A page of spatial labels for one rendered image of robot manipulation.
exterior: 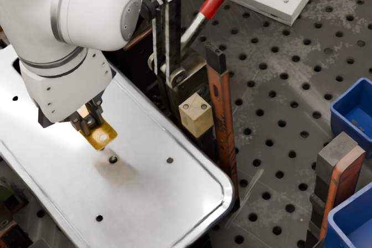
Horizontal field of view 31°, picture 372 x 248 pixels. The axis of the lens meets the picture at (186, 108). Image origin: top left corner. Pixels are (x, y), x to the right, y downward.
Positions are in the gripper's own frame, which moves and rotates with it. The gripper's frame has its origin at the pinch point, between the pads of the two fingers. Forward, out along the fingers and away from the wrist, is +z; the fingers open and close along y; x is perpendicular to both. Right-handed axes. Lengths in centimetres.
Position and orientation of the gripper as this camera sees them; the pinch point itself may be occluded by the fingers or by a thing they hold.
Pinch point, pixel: (86, 115)
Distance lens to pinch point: 91.9
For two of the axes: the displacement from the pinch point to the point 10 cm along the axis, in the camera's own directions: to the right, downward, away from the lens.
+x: 6.5, 6.2, -4.4
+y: -7.5, 6.0, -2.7
